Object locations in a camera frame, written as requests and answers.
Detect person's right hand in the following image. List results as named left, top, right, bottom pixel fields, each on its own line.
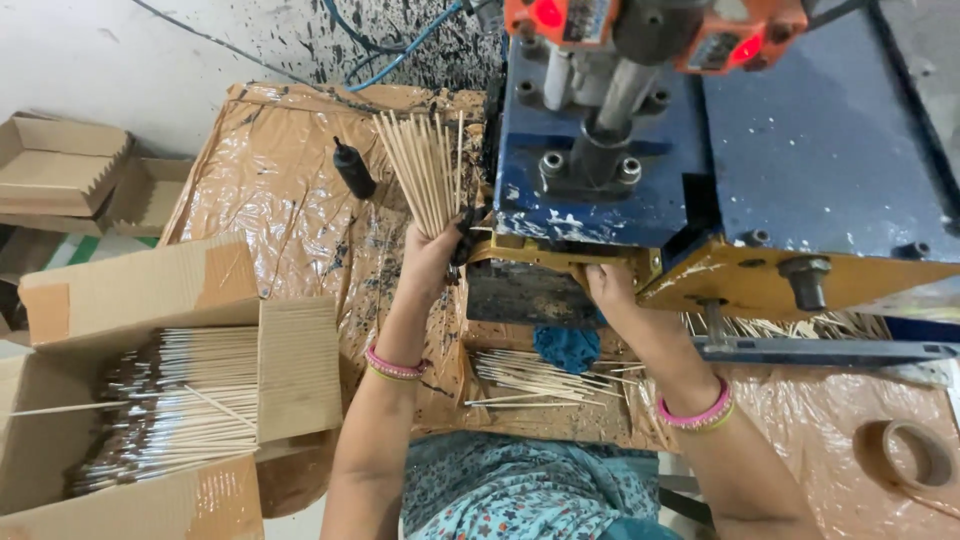
left=584, top=262, right=639, bottom=315

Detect person's left hand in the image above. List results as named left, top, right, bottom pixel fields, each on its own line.
left=396, top=207, right=481, bottom=303

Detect bundle of bare bamboo sticks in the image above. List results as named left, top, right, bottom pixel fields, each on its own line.
left=371, top=109, right=468, bottom=240

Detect blue cloth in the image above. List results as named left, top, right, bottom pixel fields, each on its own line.
left=532, top=324, right=603, bottom=375

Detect pile of loose bamboo sticks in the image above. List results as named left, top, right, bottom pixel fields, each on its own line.
left=463, top=348, right=646, bottom=410

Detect black squeeze bottle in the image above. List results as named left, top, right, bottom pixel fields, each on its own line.
left=332, top=135, right=378, bottom=201

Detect brown plastic sheet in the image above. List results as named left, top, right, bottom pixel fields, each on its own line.
left=159, top=81, right=960, bottom=540

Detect pink bangles on left wrist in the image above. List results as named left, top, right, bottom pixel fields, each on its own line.
left=364, top=342, right=432, bottom=382

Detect pink bangles on wrist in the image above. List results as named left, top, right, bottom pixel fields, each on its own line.
left=657, top=376, right=736, bottom=432
left=364, top=342, right=432, bottom=382

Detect pink bangles on right wrist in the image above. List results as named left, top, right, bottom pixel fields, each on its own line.
left=657, top=376, right=736, bottom=432

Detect blue incense stick machine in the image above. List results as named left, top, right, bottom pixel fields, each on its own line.
left=465, top=0, right=960, bottom=369

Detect heap of sticks under machine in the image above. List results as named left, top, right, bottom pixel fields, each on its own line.
left=678, top=311, right=894, bottom=342

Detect person's floral blue clothing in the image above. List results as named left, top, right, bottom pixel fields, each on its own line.
left=399, top=431, right=684, bottom=540

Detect pile of coated incense sticks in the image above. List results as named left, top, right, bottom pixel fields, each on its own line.
left=66, top=326, right=261, bottom=498

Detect open cardboard box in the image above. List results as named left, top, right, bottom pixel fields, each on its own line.
left=0, top=232, right=345, bottom=540

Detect roll of brown tape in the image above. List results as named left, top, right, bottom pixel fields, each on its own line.
left=855, top=418, right=960, bottom=492

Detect empty flat cardboard boxes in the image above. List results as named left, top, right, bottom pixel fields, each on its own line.
left=0, top=111, right=195, bottom=240

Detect blue cable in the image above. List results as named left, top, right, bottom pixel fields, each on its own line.
left=322, top=0, right=470, bottom=94

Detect black cable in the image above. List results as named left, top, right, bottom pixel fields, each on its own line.
left=131, top=0, right=354, bottom=95

